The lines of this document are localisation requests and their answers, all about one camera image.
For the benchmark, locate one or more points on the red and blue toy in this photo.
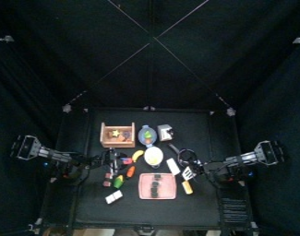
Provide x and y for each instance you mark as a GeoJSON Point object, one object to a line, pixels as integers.
{"type": "Point", "coordinates": [126, 160]}

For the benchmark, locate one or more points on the white toy toaster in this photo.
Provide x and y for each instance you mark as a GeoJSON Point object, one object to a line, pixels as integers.
{"type": "Point", "coordinates": [163, 131]}

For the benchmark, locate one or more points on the open wooden box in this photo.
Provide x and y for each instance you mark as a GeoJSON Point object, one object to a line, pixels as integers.
{"type": "Point", "coordinates": [117, 143]}

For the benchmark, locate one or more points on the pink rectangular tray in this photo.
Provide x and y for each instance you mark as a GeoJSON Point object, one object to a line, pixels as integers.
{"type": "Point", "coordinates": [168, 187]}

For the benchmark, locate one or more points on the white rectangular toy box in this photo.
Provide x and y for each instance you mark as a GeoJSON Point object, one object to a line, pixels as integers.
{"type": "Point", "coordinates": [113, 197]}

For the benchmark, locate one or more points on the green toy vegetable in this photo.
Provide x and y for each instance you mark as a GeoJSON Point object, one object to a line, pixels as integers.
{"type": "Point", "coordinates": [147, 134]}

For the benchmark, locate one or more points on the black toy frying pan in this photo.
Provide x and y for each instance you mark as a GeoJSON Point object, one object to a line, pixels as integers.
{"type": "Point", "coordinates": [180, 152]}

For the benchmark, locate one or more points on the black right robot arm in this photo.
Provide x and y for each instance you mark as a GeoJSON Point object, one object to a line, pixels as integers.
{"type": "Point", "coordinates": [248, 158]}

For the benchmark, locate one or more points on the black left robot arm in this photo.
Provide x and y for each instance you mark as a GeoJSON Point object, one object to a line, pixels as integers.
{"type": "Point", "coordinates": [48, 152]}

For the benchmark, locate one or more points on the orange toy carrot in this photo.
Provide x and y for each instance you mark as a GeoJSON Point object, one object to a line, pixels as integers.
{"type": "Point", "coordinates": [130, 171]}

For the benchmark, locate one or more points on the black toy sushi piece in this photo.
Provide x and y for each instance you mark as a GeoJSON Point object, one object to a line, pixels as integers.
{"type": "Point", "coordinates": [154, 184]}
{"type": "Point", "coordinates": [154, 192]}
{"type": "Point", "coordinates": [157, 176]}

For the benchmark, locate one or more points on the small red toy cube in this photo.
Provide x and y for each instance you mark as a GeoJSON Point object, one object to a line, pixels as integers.
{"type": "Point", "coordinates": [106, 183]}
{"type": "Point", "coordinates": [107, 175]}

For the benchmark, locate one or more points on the white rectangular block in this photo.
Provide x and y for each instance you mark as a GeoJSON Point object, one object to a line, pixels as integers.
{"type": "Point", "coordinates": [173, 166]}

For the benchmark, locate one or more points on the blue toy pot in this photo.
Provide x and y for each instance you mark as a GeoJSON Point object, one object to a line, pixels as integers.
{"type": "Point", "coordinates": [141, 135]}

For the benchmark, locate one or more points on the green yellow toy corn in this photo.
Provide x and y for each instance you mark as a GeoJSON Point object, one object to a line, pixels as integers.
{"type": "Point", "coordinates": [118, 181]}

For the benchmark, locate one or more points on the white text label sticker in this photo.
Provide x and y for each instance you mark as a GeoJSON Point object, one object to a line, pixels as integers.
{"type": "Point", "coordinates": [232, 211]}

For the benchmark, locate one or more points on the grey frame middle bracket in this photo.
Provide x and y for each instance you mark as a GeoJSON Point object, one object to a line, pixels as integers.
{"type": "Point", "coordinates": [147, 108]}

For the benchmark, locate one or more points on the grey frame corner bracket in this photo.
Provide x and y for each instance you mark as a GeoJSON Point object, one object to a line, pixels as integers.
{"type": "Point", "coordinates": [230, 111]}
{"type": "Point", "coordinates": [6, 39]}
{"type": "Point", "coordinates": [66, 108]}
{"type": "Point", "coordinates": [299, 40]}

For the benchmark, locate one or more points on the yellow toy star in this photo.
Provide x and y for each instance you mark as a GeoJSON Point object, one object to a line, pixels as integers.
{"type": "Point", "coordinates": [114, 133]}

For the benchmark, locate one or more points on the yellow toy banana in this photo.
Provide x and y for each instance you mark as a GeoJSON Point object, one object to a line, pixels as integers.
{"type": "Point", "coordinates": [137, 155]}

